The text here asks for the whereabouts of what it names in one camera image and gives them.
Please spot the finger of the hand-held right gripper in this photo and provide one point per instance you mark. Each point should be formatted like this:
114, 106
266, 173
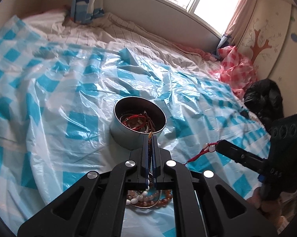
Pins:
239, 154

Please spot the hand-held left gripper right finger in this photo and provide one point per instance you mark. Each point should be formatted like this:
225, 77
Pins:
155, 160

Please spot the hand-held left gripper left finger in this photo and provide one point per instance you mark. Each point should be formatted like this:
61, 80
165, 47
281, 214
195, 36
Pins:
145, 160

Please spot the round metal tin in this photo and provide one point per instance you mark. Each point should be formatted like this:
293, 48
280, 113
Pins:
123, 134

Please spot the person's right hand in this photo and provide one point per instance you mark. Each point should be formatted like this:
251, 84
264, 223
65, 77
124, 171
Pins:
267, 206

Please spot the black plastic bag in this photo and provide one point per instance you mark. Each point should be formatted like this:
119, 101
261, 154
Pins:
264, 101

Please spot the pink checkered plastic bag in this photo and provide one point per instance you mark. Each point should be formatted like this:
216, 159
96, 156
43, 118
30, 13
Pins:
234, 69

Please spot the blue checkered plastic sheet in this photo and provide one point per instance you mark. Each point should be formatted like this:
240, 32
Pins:
64, 103

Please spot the pink cloth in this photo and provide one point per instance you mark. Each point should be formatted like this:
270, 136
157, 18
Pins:
200, 51

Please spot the white wardrobe tree decal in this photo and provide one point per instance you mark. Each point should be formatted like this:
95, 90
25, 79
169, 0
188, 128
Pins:
274, 42

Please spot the striped white bedsheet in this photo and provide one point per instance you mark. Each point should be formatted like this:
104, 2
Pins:
94, 33

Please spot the pink curtain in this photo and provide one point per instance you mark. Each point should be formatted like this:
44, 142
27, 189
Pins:
239, 9

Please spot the white window ledge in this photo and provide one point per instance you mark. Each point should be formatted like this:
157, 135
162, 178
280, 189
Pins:
150, 14

